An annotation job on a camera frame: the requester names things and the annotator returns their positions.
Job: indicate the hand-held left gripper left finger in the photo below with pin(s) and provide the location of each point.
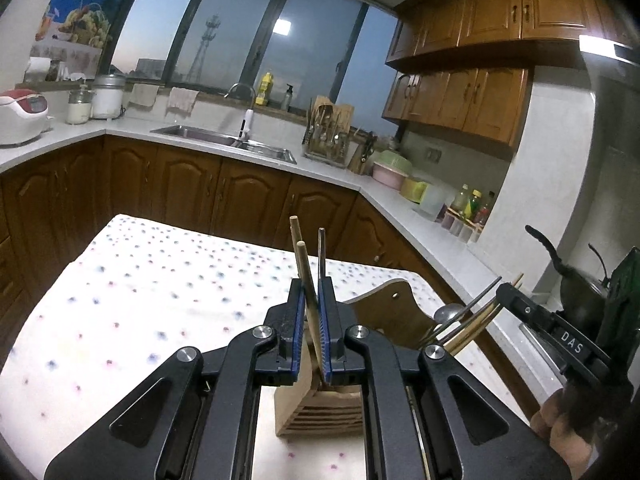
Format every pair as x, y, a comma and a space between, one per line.
299, 330

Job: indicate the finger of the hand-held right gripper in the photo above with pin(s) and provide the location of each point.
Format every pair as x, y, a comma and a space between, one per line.
525, 307

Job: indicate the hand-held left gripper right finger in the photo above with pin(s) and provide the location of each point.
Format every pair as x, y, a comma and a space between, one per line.
324, 330

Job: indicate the dark metal utensil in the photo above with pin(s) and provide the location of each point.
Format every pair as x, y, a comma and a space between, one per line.
323, 255

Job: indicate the metal spoon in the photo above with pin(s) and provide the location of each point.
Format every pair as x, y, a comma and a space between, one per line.
445, 313

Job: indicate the person's right hand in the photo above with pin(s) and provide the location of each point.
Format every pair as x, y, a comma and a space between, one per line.
555, 420

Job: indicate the gas stove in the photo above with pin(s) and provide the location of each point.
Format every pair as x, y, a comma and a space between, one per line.
542, 355

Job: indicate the black wok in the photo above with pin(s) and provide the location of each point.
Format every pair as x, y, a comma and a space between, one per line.
580, 290

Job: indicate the wooden chair back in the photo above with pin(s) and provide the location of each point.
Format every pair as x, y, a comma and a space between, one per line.
390, 315

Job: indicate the spice jar rack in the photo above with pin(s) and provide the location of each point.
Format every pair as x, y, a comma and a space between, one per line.
462, 227

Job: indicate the red sauce bottle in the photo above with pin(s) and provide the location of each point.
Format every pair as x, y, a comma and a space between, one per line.
485, 210

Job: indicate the yellow cap sauce bottle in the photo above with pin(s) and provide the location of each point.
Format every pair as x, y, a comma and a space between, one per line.
473, 206

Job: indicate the white translucent container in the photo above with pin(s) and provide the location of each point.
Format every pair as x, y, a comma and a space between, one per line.
432, 202

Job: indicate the white dotted tablecloth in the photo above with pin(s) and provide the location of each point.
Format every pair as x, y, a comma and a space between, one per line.
150, 310

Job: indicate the yellow-green container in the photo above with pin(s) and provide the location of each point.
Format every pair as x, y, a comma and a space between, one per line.
414, 191

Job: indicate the wooden base cabinets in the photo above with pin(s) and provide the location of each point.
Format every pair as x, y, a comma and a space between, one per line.
200, 195

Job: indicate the pink bowl with green lid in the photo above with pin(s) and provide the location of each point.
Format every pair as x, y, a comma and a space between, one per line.
391, 170

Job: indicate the knife block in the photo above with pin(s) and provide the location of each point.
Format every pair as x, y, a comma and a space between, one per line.
361, 152

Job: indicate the wooden cutlery drying rack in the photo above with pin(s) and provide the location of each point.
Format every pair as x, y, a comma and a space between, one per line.
327, 132

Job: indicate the range hood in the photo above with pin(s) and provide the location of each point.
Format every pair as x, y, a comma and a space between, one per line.
620, 125

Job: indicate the steel kitchen sink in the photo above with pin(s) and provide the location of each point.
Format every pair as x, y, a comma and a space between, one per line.
215, 137

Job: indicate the chrome faucet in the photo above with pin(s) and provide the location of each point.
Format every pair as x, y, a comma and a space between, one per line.
246, 122

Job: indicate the pump dispenser bottle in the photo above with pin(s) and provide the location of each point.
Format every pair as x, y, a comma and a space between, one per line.
286, 100

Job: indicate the hanging dish towel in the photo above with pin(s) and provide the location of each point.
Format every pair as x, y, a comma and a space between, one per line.
144, 95
182, 100

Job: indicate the white lidded pot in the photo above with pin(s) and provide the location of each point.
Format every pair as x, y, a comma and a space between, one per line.
108, 100

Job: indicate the dark framed window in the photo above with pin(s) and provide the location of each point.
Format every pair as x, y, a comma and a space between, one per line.
240, 35

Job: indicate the glass jar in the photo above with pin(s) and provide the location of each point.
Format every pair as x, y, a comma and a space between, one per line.
79, 107

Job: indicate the white red rice cooker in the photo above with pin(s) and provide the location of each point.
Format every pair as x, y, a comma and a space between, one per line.
22, 117

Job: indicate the paper towel roll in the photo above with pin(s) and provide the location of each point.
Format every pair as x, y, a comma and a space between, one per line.
37, 70

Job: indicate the wall outlet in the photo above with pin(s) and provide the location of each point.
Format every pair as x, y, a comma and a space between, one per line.
433, 155

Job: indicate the wooden wall cabinet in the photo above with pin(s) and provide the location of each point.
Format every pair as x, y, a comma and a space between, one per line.
460, 100
500, 10

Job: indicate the fruit wall poster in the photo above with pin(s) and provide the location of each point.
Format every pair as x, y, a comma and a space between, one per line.
85, 15

